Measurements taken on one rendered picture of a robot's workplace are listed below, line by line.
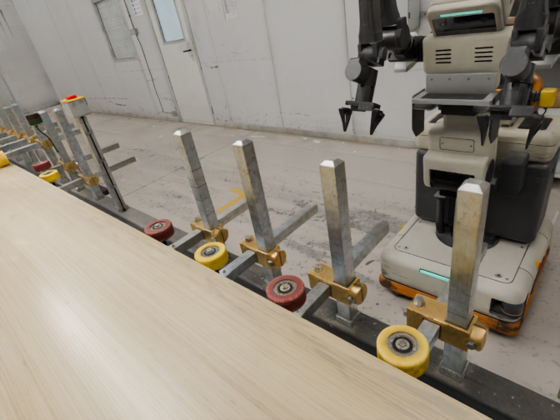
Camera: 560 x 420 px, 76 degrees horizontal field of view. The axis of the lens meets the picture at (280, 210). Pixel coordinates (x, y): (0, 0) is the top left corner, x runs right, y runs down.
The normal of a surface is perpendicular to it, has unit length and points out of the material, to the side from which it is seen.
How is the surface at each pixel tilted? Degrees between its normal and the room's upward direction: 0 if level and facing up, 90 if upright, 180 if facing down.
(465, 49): 98
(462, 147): 98
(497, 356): 0
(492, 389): 0
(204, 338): 0
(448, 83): 90
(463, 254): 90
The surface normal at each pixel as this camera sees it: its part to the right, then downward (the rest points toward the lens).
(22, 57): 0.74, 0.22
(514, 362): -0.17, -0.85
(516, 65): -0.66, 0.02
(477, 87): -0.65, 0.47
